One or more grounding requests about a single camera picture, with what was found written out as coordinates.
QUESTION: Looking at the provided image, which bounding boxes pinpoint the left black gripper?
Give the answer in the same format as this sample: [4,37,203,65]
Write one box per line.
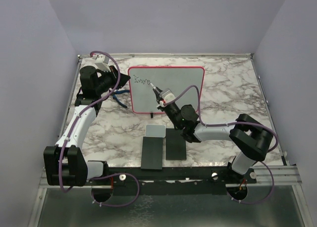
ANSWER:
[96,65,131,94]

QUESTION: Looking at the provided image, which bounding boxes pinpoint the pink framed whiteboard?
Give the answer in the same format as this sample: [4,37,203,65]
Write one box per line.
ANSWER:
[128,66,205,114]

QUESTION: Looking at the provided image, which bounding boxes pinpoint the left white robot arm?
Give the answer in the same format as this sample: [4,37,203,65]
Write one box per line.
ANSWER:
[44,65,131,186]

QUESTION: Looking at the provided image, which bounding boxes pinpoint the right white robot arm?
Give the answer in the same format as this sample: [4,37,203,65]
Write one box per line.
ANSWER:
[152,86,278,183]

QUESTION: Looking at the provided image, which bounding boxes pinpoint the white grey eraser block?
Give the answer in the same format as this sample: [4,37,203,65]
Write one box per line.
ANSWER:
[145,124,166,138]

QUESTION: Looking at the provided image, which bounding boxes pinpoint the left black foam pad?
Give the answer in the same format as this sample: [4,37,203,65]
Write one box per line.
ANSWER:
[141,136,163,170]

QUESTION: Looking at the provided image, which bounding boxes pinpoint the black foam pad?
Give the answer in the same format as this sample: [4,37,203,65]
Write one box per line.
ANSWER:
[141,136,163,170]
[165,128,187,161]

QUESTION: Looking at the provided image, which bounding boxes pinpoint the right black foam pad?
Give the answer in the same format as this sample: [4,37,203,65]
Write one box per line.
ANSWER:
[165,128,187,161]

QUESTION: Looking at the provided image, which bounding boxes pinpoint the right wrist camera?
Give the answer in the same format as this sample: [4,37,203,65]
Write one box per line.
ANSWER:
[159,89,176,107]

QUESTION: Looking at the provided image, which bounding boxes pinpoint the blue handled pliers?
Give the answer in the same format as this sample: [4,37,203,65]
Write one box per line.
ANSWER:
[110,89,129,108]

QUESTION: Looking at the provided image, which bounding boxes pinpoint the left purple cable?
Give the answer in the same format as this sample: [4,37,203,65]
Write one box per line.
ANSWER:
[58,50,140,208]

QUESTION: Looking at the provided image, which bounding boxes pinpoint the purple cable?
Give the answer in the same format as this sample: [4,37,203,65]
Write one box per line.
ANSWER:
[58,50,140,208]
[164,85,279,205]

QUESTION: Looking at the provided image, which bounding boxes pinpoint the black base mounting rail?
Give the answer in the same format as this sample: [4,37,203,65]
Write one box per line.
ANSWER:
[85,166,257,196]

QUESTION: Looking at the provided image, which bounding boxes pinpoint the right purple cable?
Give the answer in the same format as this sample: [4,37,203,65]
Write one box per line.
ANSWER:
[164,85,279,205]

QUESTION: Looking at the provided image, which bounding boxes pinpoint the aluminium table frame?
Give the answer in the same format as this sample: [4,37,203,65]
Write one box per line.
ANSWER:
[27,52,308,227]

